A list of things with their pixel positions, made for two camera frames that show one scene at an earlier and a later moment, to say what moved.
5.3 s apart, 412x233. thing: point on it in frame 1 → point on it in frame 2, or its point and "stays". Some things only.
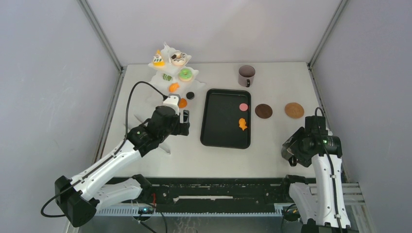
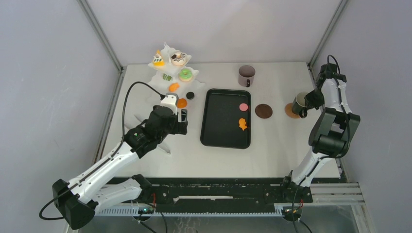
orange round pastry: (182, 103) stays
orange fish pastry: (173, 87) stays
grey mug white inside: (285, 153) → (299, 106)
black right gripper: (303, 158) → (311, 102)
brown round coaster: (263, 111) stays
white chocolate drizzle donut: (178, 58) stays
